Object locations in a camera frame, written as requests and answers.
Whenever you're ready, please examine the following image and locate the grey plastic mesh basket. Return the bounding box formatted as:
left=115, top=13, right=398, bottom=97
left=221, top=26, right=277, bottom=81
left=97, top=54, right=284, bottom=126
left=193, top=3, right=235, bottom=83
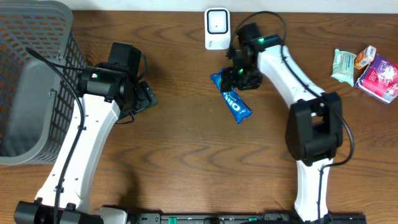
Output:
left=1, top=1, right=86, bottom=166

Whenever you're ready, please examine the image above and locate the blue snack bar wrapper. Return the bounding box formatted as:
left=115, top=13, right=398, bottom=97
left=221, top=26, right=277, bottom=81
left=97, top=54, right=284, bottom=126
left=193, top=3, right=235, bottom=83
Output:
left=210, top=68, right=252, bottom=124

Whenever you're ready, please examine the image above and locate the teal wet wipes packet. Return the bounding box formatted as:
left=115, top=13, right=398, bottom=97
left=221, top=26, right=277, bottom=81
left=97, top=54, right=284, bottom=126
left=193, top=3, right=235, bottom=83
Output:
left=331, top=49, right=356, bottom=86

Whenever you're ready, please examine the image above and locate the red purple snack packet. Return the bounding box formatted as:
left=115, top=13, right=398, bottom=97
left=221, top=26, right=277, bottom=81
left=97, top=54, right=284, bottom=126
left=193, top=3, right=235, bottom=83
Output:
left=355, top=54, right=397, bottom=104

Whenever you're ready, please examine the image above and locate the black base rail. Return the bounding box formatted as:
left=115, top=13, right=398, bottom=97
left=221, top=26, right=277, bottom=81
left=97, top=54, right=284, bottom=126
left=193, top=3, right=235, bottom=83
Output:
left=127, top=212, right=368, bottom=224

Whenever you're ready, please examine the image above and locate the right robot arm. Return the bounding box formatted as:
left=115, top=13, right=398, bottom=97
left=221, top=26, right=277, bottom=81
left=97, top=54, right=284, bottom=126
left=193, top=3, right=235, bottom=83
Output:
left=217, top=34, right=344, bottom=223

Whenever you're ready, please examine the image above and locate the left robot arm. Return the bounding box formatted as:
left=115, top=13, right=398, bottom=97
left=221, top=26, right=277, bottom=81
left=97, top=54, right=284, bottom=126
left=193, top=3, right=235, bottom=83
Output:
left=14, top=65, right=157, bottom=223

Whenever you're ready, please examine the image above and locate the orange tissue packet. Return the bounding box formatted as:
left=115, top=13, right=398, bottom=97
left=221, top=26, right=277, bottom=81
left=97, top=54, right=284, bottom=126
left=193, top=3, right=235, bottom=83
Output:
left=354, top=45, right=377, bottom=70

